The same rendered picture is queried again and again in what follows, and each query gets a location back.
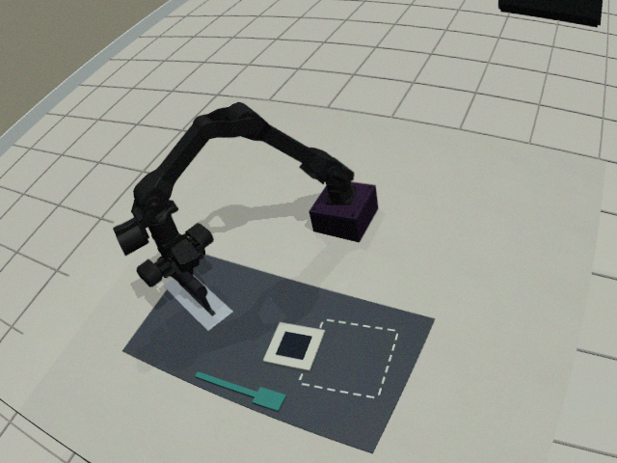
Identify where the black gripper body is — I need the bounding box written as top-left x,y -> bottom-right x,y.
137,223 -> 214,286

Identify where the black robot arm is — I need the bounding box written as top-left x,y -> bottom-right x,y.
113,102 -> 357,273

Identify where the teal flat trowel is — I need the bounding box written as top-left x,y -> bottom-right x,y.
196,372 -> 286,412

